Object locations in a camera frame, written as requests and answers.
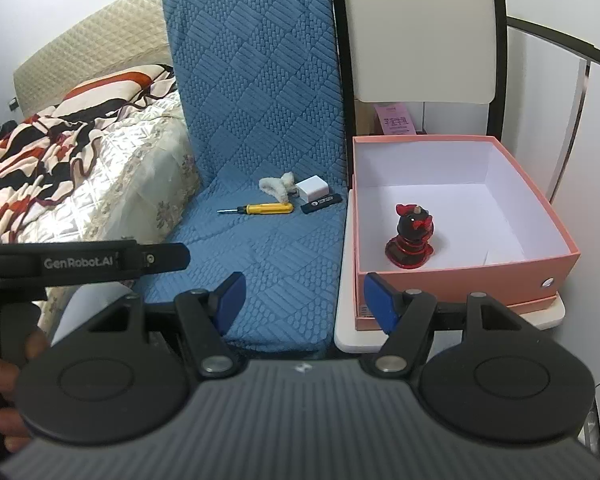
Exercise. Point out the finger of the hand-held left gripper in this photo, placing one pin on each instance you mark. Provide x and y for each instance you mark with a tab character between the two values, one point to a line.
167	257

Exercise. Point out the wall socket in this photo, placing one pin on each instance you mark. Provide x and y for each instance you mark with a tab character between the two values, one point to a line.
13	103

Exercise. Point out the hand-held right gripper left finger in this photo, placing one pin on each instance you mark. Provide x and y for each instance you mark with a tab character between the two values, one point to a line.
232	295

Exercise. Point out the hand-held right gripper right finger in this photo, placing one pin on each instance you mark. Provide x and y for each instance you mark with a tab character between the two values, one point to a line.
380	300

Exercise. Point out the pink cardboard box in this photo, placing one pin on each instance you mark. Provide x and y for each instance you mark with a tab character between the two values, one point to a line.
455	282

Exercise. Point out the yellow screwdriver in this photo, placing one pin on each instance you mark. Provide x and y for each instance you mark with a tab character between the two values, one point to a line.
265	208

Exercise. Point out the white charger cube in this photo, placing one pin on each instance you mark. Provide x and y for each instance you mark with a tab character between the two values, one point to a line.
314	190

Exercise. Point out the beige quilted headboard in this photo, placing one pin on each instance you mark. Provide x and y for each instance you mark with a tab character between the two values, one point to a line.
80	45

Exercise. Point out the beige fuzzy cloth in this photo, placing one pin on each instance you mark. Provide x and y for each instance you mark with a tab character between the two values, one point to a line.
277	190

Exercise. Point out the striped red black blanket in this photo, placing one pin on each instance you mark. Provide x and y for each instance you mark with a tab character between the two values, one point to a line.
30	160

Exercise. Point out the pink paper card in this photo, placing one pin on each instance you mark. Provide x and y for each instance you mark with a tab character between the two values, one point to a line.
394	119

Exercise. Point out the person's left hand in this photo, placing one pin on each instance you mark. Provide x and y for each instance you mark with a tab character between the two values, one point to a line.
0	375

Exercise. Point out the white side table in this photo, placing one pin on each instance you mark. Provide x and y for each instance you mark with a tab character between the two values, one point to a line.
352	340

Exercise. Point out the red black figurine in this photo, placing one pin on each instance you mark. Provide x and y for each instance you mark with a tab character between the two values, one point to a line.
410	245

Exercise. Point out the beige embroidered bedspread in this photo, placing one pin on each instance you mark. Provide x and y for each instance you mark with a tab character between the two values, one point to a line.
130	170

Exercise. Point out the cream panel with black frame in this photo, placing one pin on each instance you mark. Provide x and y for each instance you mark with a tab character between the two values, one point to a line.
420	35

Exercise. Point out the black flash drive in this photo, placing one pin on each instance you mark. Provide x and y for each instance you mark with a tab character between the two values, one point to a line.
322	203

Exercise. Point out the blue quilted sofa cover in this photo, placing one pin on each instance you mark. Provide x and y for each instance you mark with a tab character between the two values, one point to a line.
260	110

